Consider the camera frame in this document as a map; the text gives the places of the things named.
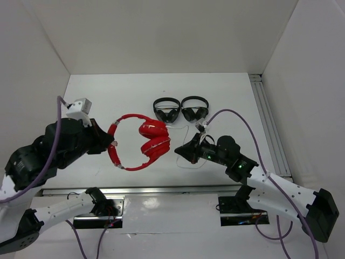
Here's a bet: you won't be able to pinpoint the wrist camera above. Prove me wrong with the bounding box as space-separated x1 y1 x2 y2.
66 98 92 120
195 119 208 144

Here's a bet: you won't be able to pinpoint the black headphones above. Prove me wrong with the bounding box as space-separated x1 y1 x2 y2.
181 96 209 122
153 97 181 124

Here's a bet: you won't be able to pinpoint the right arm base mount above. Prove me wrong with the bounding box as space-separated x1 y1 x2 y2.
215 186 270 227

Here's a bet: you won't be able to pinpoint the right black headphones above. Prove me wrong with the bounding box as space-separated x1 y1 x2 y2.
181 96 209 122

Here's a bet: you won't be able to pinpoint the aluminium rail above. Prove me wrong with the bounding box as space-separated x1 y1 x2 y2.
249 74 292 180
42 185 241 196

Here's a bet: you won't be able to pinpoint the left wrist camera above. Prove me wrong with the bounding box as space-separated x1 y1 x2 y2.
66 98 92 120

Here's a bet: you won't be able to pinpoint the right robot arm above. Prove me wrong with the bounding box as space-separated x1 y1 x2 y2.
175 133 339 243

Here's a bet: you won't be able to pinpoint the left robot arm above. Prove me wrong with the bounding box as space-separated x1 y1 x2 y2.
1 118 114 254

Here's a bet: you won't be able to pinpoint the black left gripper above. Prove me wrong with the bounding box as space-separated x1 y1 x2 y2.
59 117 115 168

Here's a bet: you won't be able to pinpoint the front aluminium rail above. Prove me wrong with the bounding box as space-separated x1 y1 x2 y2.
42 185 241 196

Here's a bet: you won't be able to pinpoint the left black headphones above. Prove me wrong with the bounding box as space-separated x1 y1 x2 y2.
153 97 181 124

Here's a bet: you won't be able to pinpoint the white headphone cable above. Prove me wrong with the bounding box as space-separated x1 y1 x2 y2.
165 124 208 170

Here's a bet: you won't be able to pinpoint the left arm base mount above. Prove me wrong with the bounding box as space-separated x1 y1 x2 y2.
73 187 125 229

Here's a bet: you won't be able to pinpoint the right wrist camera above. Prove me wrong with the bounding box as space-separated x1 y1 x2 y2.
195 119 208 144

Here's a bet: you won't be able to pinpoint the red over-ear headphones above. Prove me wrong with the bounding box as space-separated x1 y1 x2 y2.
107 113 170 172

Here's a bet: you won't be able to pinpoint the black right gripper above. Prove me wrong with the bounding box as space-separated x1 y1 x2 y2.
174 132 229 166

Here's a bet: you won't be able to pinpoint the right side aluminium rail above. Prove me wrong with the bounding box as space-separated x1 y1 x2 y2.
249 74 292 180

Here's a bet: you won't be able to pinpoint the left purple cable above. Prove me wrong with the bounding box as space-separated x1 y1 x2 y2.
0 96 119 257

